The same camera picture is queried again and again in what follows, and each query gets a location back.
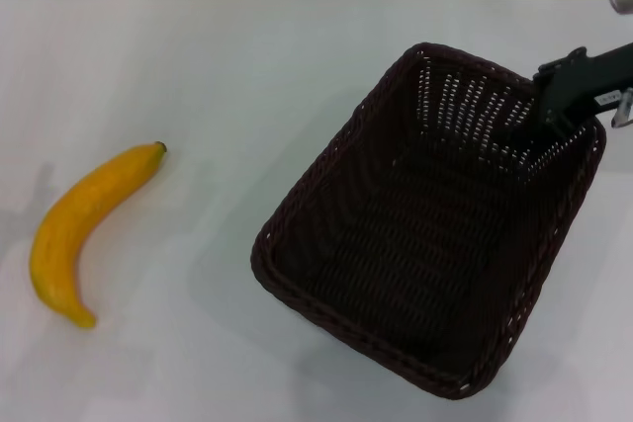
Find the yellow banana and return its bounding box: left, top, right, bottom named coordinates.
left=29, top=141, right=168, bottom=329

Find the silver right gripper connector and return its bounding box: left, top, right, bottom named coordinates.
left=611, top=88, right=633, bottom=129

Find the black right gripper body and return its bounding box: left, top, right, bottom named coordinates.
left=542, top=42, right=633, bottom=120

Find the black woven plastic basket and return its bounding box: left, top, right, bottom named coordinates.
left=250, top=42, right=607, bottom=401

